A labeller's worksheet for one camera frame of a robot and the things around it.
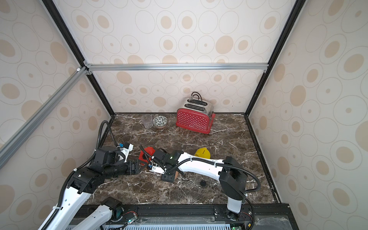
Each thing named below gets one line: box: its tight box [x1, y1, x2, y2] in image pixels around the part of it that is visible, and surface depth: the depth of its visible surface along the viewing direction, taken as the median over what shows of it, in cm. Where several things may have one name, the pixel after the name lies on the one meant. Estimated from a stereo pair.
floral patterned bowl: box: [152, 115, 168, 127], surface depth 115 cm
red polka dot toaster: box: [175, 91, 216, 135], surface depth 102 cm
